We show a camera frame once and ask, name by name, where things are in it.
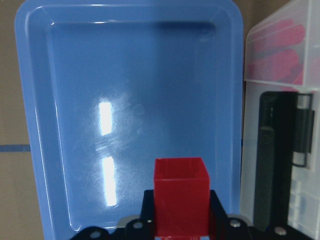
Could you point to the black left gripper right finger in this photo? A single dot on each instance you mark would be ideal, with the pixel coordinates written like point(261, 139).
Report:
point(217, 226)

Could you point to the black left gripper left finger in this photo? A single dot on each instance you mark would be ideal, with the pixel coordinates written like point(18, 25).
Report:
point(147, 212)

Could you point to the blue plastic tray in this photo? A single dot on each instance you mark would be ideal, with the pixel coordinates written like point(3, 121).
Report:
point(111, 85)

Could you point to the clear plastic storage box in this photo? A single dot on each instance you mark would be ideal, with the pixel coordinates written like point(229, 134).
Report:
point(304, 208)

